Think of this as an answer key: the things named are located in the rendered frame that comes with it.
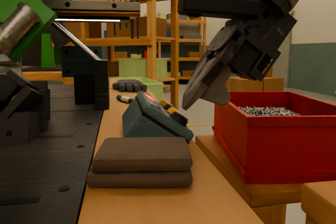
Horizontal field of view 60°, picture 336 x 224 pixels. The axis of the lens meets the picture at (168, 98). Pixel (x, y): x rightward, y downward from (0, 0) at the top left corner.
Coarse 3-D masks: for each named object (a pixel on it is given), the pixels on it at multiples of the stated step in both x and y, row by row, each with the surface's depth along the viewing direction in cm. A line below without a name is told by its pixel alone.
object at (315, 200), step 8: (304, 184) 39; (312, 184) 39; (320, 184) 39; (328, 184) 39; (304, 192) 39; (312, 192) 37; (320, 192) 37; (328, 192) 37; (304, 200) 39; (312, 200) 37; (320, 200) 36; (328, 200) 35; (304, 208) 39; (312, 208) 38; (320, 208) 36; (328, 208) 35; (312, 216) 38; (320, 216) 36; (328, 216) 35
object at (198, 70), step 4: (204, 60) 46; (208, 60) 46; (200, 64) 47; (204, 64) 45; (196, 68) 48; (200, 68) 46; (196, 72) 46; (200, 72) 46; (192, 76) 47; (196, 76) 46; (192, 80) 46; (188, 84) 46; (188, 88) 46; (184, 92) 45
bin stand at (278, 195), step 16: (208, 144) 72; (224, 160) 61; (224, 176) 58; (240, 176) 53; (240, 192) 50; (256, 192) 47; (272, 192) 47; (288, 192) 48; (256, 208) 47; (272, 208) 81
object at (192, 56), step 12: (204, 24) 917; (168, 36) 903; (180, 36) 943; (192, 36) 918; (204, 36) 923; (156, 48) 935; (204, 48) 929; (168, 60) 903; (180, 60) 912; (192, 60) 921; (168, 72) 918; (180, 72) 960; (192, 72) 939
